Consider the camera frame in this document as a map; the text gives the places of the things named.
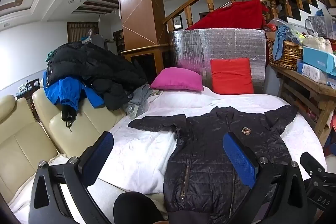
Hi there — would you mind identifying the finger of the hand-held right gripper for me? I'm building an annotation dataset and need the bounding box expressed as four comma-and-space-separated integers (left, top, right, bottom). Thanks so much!
300, 151, 329, 183

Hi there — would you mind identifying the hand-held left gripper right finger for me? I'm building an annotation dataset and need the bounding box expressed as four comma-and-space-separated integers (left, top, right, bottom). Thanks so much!
223, 132, 309, 224

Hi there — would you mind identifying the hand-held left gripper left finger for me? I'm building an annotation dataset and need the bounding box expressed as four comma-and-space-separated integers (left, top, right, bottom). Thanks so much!
28, 132, 114, 224

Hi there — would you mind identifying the black quilted jacket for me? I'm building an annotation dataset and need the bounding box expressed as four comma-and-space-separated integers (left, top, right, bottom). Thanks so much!
128, 105, 300, 224

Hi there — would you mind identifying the white blanket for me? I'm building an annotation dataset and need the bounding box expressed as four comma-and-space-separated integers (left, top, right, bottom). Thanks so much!
8, 86, 328, 224

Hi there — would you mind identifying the black garment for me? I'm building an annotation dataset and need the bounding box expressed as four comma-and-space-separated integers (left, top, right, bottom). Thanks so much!
92, 80, 132, 111

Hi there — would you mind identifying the grey garment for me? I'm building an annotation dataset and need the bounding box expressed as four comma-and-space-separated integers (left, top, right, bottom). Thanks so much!
123, 84, 154, 119

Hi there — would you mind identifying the person's dark trouser leg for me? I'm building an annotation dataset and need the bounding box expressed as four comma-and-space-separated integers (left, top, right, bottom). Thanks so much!
114, 192, 164, 224

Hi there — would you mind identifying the wooden table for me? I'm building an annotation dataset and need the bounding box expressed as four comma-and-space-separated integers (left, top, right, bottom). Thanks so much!
270, 59, 336, 147

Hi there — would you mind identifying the blue jacket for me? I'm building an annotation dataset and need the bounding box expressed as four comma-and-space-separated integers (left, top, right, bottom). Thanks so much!
43, 70, 105, 111

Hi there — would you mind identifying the cream leather sofa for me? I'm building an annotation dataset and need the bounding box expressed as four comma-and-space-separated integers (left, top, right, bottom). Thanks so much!
0, 80, 126, 203

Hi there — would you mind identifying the red pillow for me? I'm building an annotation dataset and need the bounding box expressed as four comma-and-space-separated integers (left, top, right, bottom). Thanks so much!
210, 58, 255, 95

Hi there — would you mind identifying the black puffer coat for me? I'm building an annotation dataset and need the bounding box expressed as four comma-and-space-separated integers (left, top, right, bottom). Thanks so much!
46, 42, 147, 93

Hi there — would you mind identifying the white tissue pack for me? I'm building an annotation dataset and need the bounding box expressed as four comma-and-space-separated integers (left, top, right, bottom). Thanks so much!
297, 61, 330, 84

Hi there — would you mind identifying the dark wooden chair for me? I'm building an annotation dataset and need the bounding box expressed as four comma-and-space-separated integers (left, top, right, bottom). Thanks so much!
16, 78, 40, 109

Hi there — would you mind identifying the pink pillow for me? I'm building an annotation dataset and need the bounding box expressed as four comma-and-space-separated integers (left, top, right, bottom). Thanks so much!
150, 67, 204, 91

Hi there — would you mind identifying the blue cardboard box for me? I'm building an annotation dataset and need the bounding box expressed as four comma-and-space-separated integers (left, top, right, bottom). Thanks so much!
302, 46, 336, 75

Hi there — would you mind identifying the wooden cabinet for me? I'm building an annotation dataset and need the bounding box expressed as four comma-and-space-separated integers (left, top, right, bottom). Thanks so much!
123, 43, 171, 77

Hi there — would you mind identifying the grey refrigerator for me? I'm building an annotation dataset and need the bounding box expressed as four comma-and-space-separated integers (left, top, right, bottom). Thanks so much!
91, 35, 105, 51

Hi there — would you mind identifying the wicker basket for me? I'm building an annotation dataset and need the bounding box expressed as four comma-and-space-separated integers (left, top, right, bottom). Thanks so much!
266, 39, 305, 71

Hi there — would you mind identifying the silver foil insulation board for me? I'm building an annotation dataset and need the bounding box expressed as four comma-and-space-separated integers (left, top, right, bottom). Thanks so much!
168, 28, 267, 94

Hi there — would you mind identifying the beige plastic bag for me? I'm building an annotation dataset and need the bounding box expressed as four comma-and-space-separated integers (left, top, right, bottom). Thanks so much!
302, 36, 334, 52

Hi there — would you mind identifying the wooden lattice door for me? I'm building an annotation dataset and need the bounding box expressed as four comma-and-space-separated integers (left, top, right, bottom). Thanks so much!
67, 22, 100, 43

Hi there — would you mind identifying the blue cloth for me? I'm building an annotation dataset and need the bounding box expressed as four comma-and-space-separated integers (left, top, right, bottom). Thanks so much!
272, 25, 302, 60

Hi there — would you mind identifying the clear plastic bag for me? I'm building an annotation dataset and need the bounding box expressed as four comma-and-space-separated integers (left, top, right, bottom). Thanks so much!
304, 15, 328, 37

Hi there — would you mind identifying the clear storage box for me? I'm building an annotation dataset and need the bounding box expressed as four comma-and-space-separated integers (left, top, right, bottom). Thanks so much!
327, 6, 336, 38

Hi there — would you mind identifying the red blanket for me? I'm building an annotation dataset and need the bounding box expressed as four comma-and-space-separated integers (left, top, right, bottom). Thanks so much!
185, 0, 269, 30

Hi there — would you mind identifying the wooden pillar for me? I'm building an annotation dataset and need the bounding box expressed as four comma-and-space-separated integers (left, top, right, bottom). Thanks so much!
118, 0, 170, 56

